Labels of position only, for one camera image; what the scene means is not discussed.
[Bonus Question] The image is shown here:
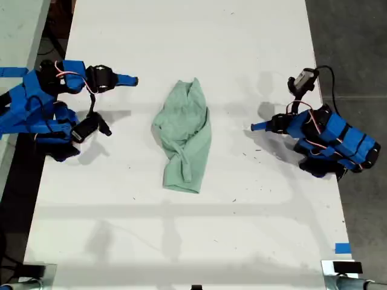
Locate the pale green T-shirt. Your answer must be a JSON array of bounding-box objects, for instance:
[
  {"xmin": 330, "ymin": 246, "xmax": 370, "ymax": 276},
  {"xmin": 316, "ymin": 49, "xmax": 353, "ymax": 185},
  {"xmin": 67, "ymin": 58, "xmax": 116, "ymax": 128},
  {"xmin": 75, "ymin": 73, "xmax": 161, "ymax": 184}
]
[{"xmin": 151, "ymin": 77, "xmax": 212, "ymax": 195}]

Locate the long blue tape strip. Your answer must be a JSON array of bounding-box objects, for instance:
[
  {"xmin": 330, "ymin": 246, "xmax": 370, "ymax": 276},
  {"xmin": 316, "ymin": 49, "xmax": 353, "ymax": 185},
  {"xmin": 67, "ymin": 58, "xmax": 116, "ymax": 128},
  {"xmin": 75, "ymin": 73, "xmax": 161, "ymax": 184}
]
[{"xmin": 0, "ymin": 66, "xmax": 28, "ymax": 78}]

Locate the white side table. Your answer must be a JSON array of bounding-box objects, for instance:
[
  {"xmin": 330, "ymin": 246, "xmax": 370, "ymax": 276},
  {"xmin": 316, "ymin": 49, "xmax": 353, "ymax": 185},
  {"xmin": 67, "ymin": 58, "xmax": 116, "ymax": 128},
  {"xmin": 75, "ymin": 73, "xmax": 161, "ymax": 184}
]
[{"xmin": 0, "ymin": 0, "xmax": 53, "ymax": 199}]

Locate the short blue tape strip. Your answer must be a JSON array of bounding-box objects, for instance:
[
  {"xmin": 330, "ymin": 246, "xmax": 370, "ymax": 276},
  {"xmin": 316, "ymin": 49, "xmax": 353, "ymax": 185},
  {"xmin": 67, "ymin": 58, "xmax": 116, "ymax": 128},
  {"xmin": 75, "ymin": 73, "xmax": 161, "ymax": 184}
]
[{"xmin": 334, "ymin": 242, "xmax": 352, "ymax": 255}]

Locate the small black box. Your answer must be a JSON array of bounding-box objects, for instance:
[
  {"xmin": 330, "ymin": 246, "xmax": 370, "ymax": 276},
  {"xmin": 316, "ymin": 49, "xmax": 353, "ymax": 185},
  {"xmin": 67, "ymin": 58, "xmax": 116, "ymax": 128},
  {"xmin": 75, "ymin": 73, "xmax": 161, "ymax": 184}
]
[
  {"xmin": 333, "ymin": 261, "xmax": 363, "ymax": 274},
  {"xmin": 22, "ymin": 265, "xmax": 47, "ymax": 279}
]

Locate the black camera stalk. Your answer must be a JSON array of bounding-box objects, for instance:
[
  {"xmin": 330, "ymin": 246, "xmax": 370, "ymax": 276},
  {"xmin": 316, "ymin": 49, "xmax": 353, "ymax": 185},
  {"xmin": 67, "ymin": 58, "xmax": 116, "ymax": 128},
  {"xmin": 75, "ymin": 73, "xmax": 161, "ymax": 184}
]
[
  {"xmin": 86, "ymin": 91, "xmax": 113, "ymax": 137},
  {"xmin": 287, "ymin": 77, "xmax": 304, "ymax": 116}
]

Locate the black camera box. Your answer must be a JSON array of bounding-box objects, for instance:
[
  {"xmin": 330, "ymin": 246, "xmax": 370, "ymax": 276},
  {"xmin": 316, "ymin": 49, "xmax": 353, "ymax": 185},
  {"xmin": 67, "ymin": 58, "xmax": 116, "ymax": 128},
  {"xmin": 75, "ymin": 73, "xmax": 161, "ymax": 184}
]
[
  {"xmin": 70, "ymin": 112, "xmax": 101, "ymax": 143},
  {"xmin": 294, "ymin": 68, "xmax": 319, "ymax": 90}
]

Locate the thin black floor cable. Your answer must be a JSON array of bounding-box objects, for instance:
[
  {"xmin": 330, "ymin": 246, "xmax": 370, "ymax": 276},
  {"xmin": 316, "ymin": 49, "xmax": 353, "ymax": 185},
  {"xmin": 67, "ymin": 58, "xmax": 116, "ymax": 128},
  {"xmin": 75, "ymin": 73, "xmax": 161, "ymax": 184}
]
[{"xmin": 37, "ymin": 28, "xmax": 67, "ymax": 60}]

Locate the black camera cable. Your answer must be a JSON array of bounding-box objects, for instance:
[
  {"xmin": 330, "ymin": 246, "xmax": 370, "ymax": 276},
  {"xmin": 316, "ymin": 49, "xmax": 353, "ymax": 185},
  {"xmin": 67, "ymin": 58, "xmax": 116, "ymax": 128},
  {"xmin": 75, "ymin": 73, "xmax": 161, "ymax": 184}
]
[{"xmin": 314, "ymin": 65, "xmax": 339, "ymax": 111}]

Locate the silver metal table bracket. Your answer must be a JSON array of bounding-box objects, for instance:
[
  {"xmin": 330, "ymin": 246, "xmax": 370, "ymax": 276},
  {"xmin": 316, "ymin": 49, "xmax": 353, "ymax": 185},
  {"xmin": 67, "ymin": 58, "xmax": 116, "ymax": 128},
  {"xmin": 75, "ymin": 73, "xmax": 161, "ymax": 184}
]
[
  {"xmin": 320, "ymin": 259, "xmax": 387, "ymax": 290},
  {"xmin": 0, "ymin": 263, "xmax": 58, "ymax": 290}
]

